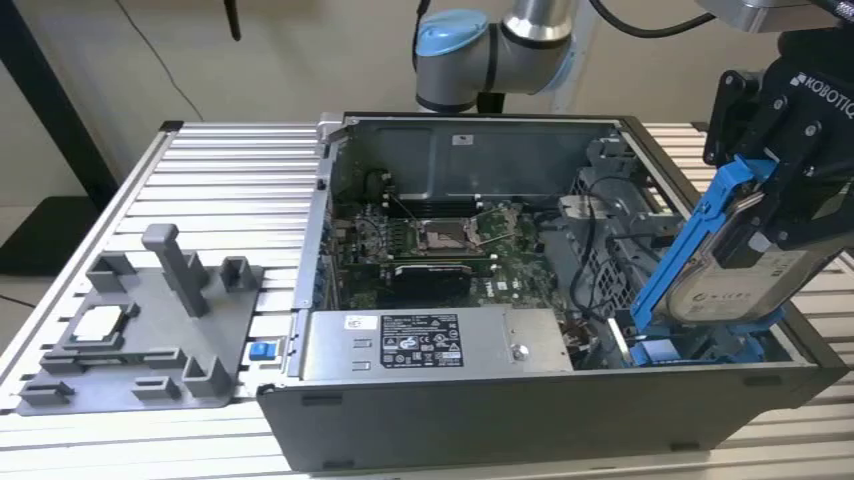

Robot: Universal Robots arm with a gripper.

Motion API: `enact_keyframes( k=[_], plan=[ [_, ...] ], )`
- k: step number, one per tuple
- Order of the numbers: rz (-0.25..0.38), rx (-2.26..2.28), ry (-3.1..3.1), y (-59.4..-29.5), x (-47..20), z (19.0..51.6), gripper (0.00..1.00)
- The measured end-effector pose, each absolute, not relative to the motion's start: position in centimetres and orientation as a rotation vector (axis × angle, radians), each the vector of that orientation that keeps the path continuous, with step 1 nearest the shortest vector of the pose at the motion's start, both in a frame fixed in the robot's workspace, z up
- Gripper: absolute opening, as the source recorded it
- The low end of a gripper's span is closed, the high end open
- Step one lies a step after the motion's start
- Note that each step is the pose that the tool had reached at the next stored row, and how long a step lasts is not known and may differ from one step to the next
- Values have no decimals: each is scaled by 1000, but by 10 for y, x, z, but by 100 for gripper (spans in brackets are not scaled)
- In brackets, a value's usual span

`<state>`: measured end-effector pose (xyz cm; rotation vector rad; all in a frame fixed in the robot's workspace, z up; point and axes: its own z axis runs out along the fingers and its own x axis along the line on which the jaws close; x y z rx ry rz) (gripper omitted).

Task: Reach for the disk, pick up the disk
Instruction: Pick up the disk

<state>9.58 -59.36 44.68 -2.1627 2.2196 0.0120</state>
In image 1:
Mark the black open PC case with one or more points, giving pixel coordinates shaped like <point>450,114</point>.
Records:
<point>501,425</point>

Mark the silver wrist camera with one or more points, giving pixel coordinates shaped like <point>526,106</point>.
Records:
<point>754,15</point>

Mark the black box on floor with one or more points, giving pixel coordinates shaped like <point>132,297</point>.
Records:
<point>40,250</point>

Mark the grey metal disk bay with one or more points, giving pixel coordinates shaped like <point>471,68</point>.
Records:
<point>707,350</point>

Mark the thin metal locking lever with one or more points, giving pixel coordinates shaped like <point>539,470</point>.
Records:
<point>403,206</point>

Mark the grey plastic parts rack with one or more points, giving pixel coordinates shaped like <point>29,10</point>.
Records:
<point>200,325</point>

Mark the black RAM slots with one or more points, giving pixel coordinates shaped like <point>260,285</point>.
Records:
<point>434,202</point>

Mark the hard disk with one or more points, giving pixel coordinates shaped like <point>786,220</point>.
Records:
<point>727,295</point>

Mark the grey perforated drive cage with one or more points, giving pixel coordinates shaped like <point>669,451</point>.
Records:
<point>621,270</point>

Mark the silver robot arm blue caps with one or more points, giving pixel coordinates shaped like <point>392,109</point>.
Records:
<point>460,65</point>

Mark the CPU socket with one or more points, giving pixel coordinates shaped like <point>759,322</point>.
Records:
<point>443,235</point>

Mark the green motherboard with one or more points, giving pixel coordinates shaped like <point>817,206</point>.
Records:
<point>521,280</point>

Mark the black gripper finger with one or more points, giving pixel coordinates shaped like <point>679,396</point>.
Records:
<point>821,210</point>
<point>730,115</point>

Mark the silver power supply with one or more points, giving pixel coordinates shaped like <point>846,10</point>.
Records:
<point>481,345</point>

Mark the black slanted post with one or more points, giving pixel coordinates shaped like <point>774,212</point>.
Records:
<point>60,110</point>

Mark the blue disk bay latch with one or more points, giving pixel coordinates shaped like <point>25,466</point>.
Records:
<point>657,352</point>

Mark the silver CPU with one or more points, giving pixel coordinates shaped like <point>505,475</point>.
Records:
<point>99,323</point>

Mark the black hanging strip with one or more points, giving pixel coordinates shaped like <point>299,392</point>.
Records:
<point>232,17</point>

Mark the small blue clamp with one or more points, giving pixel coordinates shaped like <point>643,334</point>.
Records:
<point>262,350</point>

